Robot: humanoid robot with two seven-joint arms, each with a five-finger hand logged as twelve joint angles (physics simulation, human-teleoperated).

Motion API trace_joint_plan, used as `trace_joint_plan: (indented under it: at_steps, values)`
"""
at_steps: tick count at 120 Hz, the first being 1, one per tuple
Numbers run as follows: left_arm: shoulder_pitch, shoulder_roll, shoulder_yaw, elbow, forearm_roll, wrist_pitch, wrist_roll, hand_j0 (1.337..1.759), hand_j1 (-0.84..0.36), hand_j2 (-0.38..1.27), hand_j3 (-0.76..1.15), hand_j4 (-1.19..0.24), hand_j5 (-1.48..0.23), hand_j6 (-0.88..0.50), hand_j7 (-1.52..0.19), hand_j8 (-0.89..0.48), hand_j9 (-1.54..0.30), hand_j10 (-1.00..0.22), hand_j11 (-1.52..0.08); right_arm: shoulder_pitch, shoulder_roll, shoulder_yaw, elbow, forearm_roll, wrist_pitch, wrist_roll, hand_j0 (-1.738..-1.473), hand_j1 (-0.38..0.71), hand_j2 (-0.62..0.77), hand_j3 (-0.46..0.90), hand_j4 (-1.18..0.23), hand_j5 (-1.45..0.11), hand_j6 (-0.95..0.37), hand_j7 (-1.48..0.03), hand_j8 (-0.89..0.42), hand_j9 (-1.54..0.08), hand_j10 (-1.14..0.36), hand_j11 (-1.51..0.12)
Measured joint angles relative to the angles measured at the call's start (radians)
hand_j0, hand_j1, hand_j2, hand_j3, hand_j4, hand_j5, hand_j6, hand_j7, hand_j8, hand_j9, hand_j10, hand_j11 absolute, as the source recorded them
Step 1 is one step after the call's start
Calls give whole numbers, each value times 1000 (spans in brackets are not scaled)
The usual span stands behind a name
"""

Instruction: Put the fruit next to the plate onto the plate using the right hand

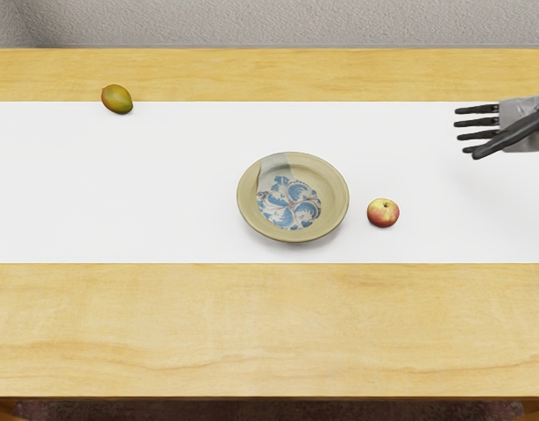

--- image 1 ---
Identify beige plate with blue pattern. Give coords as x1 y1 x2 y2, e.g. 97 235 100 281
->
236 151 351 245

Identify red yellow apple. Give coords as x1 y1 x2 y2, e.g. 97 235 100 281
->
366 197 401 229

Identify green orange mango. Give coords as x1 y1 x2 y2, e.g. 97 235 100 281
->
100 83 134 116

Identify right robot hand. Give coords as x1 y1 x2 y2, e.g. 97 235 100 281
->
453 95 539 161

